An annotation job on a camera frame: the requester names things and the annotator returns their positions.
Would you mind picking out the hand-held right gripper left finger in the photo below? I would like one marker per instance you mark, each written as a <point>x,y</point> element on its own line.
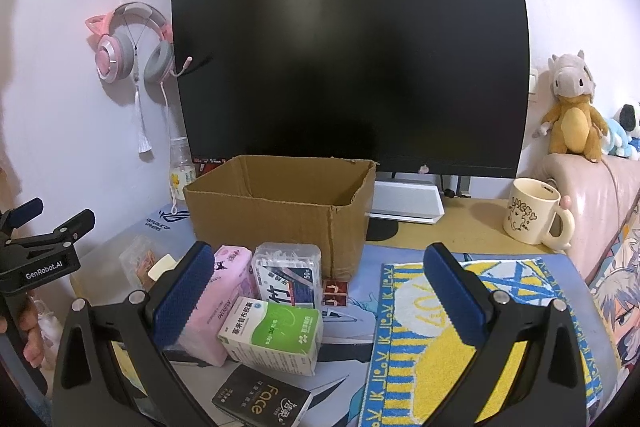
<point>182,297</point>

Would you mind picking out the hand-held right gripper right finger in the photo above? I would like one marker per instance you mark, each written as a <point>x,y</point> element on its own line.
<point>452,297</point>

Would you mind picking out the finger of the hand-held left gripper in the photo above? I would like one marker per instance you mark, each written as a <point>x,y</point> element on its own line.
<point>27,209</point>
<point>70,227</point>

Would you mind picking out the pink tissue pack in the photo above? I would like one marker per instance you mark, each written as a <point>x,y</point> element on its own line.
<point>220,302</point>

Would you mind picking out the green white medicine box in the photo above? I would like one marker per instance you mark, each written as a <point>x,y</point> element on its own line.
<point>280,332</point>

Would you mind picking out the brown cardboard box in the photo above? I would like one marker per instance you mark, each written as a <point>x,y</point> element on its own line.
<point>260,222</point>

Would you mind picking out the clear floss pick box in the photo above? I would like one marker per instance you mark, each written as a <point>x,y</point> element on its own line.
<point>287,272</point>

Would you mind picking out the black cardboard packet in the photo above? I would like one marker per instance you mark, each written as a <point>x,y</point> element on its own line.
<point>255,399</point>

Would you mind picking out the person's left hand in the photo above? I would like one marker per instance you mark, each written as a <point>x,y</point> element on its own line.
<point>32,337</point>

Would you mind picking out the yellow blue towel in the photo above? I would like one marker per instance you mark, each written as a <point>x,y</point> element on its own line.
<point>430,347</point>

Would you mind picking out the clear plastic storage box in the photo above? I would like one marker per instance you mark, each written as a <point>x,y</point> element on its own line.
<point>110,267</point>

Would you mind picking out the printed blue desk mat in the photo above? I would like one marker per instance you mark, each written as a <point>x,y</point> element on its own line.
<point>360,287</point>

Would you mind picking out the black monitor stand base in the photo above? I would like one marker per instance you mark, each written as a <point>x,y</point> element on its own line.
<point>381,232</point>

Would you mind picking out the white game console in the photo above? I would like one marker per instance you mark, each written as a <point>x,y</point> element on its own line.
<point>405,202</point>

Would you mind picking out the cream cartoon mug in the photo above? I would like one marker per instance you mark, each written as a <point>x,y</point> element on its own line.
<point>530,214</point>

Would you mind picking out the small red card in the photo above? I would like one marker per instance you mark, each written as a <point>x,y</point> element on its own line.
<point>335,293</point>

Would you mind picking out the white tassel charm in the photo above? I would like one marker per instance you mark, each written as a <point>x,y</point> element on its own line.
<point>142,127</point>

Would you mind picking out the clear plastic bottle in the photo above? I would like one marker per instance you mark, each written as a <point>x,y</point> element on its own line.
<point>181,172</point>

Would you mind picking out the pink padded chair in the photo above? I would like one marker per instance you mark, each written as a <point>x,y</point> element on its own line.
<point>590,197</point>

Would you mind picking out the printed anime cushion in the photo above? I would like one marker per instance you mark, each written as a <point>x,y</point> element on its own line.
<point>622,307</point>

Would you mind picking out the pink cat-ear headphones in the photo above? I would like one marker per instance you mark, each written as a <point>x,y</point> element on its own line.
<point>112,57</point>

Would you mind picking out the orange grey plush toy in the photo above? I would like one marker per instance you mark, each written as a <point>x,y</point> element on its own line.
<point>572,117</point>

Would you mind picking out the blue white plush toy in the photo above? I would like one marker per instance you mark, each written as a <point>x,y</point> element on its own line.
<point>625,127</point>

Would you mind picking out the black computer monitor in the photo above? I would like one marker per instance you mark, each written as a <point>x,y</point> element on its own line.
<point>350,67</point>

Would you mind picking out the white wall socket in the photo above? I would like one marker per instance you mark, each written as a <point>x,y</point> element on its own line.
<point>532,84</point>

